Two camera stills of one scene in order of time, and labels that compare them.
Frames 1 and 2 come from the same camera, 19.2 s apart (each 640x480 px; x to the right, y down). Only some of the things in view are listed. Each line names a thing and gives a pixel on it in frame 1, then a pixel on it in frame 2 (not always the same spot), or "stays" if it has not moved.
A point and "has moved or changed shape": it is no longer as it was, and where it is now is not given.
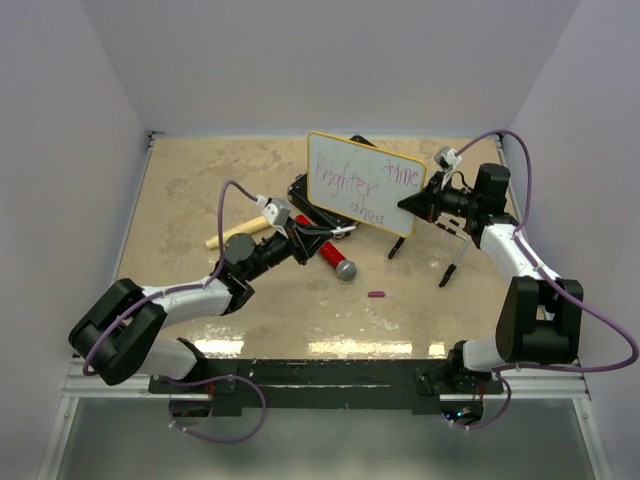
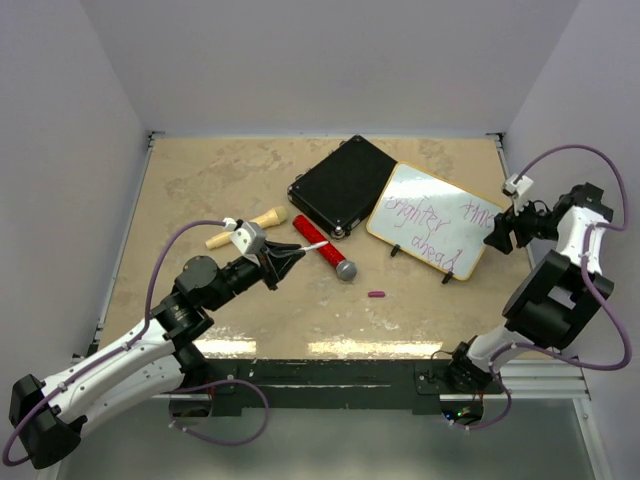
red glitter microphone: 345,269 stays
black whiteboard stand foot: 396,247 stays
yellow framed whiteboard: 363,182 -> 444,225
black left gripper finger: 310,243 -> 282,264
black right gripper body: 437,187 -> 523,226
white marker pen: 343,229 has moved or changed shape
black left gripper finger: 314,229 -> 280,246
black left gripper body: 295,245 -> 266,268
